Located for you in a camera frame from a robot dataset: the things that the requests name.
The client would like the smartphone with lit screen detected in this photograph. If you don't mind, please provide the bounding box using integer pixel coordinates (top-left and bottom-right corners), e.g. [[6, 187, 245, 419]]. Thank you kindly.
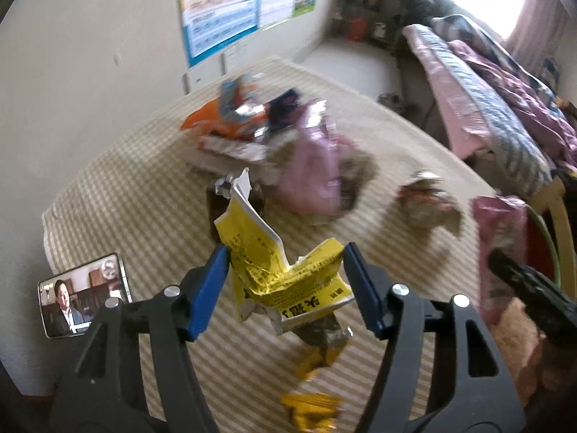
[[38, 253, 134, 339]]

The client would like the small yellow foil wrapper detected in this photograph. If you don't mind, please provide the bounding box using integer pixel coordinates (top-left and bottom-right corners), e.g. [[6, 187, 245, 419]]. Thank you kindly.
[[279, 392, 344, 432]]

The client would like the blue and white patterned blanket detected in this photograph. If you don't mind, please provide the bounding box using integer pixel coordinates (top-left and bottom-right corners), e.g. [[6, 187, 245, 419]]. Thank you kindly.
[[401, 22, 556, 191]]

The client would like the small pink plastic wrapper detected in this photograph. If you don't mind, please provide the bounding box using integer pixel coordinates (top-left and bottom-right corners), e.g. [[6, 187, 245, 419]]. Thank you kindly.
[[471, 195, 529, 322]]

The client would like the wall poster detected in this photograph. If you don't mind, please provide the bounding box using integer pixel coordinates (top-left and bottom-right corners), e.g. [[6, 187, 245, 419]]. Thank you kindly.
[[175, 0, 333, 71]]

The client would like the red bin with green rim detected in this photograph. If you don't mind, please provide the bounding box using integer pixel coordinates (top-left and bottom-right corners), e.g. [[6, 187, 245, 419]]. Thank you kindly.
[[524, 204, 563, 290]]

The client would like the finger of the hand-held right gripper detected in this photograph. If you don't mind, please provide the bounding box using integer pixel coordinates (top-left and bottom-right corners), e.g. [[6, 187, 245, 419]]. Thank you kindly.
[[488, 248, 577, 341]]

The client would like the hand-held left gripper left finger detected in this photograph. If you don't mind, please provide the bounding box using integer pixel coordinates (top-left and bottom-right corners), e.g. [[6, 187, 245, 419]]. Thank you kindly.
[[50, 244, 232, 433]]

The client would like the yellow and white paper wrapper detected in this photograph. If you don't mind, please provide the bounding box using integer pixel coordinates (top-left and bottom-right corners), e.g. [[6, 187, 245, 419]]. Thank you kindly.
[[214, 168, 357, 337]]

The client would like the orange snack bag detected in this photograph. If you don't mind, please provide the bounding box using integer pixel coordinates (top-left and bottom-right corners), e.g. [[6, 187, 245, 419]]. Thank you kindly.
[[180, 98, 271, 141]]

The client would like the brown foil wrapper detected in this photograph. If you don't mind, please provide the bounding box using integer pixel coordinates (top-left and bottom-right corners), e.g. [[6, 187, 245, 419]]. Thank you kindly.
[[205, 176, 268, 241]]

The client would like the large pink foil wrapper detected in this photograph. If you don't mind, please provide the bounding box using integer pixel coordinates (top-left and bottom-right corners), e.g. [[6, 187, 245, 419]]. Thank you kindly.
[[270, 99, 362, 218]]

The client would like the yellow wooden chair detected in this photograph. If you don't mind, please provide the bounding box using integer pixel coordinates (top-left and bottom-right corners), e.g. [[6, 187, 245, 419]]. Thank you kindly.
[[527, 175, 577, 283]]

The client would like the pink curtain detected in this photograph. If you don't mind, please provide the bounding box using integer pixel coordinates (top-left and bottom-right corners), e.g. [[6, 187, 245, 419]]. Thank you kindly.
[[502, 0, 577, 69]]

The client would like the dark cluttered shelf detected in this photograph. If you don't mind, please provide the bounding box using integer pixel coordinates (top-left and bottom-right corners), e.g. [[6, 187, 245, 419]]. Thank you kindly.
[[330, 0, 434, 51]]

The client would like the dark blue wrapper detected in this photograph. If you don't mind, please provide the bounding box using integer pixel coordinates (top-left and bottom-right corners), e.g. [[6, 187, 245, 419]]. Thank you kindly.
[[266, 87, 308, 130]]

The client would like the silver and yellow crumpled wrapper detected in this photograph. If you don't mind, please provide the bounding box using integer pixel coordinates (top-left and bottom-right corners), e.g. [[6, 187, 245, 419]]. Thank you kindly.
[[293, 313, 354, 382]]

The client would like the dark slipper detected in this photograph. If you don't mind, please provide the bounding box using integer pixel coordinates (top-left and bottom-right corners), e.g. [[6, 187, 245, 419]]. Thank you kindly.
[[376, 92, 418, 112]]

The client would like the blue and orange packet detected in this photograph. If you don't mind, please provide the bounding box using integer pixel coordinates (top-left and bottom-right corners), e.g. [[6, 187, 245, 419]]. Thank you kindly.
[[219, 76, 261, 114]]

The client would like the bed with checkered blanket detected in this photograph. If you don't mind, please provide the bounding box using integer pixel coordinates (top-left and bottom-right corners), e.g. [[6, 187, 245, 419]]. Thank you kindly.
[[444, 14, 577, 173]]

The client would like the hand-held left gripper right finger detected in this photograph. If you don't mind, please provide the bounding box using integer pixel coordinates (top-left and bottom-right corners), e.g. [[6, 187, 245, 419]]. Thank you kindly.
[[343, 242, 527, 433]]

